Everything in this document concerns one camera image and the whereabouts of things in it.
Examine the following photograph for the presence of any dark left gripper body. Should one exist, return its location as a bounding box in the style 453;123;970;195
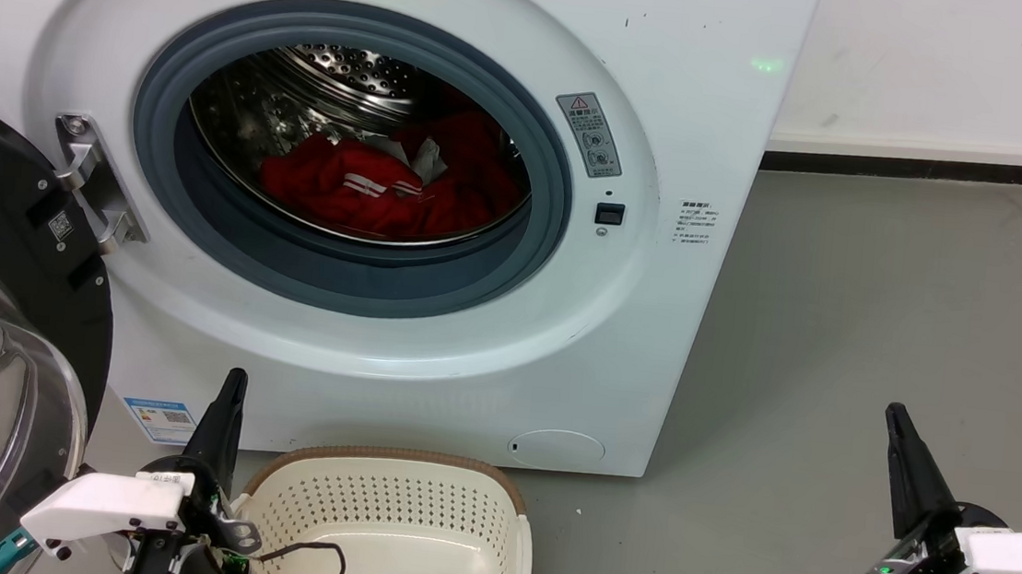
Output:
125;453;267;574

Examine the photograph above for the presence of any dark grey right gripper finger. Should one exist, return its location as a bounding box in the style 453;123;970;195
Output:
875;403;969;545

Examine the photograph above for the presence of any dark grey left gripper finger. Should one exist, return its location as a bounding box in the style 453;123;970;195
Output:
179;363;250;495

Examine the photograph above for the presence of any red garment with white stripes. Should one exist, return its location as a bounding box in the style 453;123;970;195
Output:
254;90;533;252

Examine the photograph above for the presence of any cream plastic laundry basket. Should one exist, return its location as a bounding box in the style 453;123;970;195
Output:
227;434;543;574

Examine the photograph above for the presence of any stainless steel washing machine drum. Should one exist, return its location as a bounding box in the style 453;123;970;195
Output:
177;33;546;258

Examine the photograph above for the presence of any blue energy label sticker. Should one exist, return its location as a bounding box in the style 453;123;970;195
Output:
120;397;199;447

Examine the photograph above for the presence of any grey rubber door gasket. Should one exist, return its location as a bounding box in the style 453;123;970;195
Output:
117;0;588;334

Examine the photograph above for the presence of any metal door hinge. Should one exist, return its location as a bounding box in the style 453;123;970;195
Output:
44;111;159;258

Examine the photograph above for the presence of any round white filter cover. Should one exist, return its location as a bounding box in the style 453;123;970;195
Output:
507;426;607;474

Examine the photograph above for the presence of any white text label sticker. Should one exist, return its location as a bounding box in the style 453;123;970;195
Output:
672;198;717;250

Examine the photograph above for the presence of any white front-load washing machine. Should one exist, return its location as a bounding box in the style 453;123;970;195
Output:
0;0;822;498

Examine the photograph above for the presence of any grey warning sticker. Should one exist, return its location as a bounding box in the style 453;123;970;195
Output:
549;89;628;181

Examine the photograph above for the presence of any thin black cable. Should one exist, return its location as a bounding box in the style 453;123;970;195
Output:
253;536;348;574

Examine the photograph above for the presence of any white wall skirting board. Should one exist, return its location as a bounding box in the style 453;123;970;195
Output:
760;118;1022;193

